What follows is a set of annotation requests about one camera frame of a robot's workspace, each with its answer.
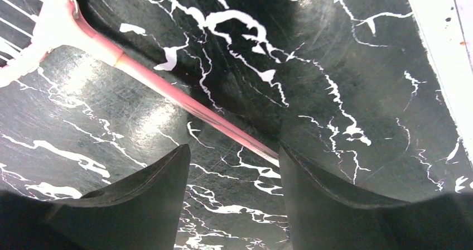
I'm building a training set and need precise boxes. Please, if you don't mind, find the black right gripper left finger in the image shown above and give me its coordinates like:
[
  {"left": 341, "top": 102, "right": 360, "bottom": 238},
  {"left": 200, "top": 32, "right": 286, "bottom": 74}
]
[{"left": 1, "top": 144, "right": 191, "bottom": 249}]

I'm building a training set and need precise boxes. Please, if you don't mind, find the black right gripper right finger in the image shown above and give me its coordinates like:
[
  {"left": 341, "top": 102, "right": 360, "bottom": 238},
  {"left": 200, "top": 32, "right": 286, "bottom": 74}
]
[{"left": 279, "top": 145, "right": 472, "bottom": 249}]

